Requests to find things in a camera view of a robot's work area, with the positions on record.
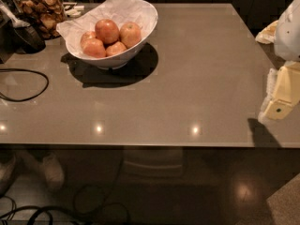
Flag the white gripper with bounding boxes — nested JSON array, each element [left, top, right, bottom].
[[258, 0, 300, 124]]

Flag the red apple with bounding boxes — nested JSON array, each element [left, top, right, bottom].
[[82, 38, 106, 58], [120, 22, 142, 48], [95, 19, 119, 44], [106, 41, 127, 56], [80, 31, 96, 45]]

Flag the white ceramic bowl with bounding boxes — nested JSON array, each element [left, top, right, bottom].
[[64, 0, 159, 70]]

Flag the yellow cloth at right edge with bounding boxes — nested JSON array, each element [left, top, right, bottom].
[[255, 21, 278, 44]]

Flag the white paper liner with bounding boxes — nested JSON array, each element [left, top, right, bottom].
[[56, 0, 158, 59]]

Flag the small white items on table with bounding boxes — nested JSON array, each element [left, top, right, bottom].
[[64, 4, 84, 18]]

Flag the white shoe under table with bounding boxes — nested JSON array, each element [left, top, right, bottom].
[[18, 150, 66, 192]]

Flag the glass jar of chips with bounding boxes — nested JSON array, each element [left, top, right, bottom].
[[13, 0, 67, 39]]

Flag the black appliance with handle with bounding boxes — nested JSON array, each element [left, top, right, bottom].
[[0, 1, 46, 54]]

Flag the black cables on floor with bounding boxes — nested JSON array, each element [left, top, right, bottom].
[[0, 185, 132, 225]]

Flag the black cable on table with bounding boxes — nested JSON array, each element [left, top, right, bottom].
[[0, 67, 50, 103]]

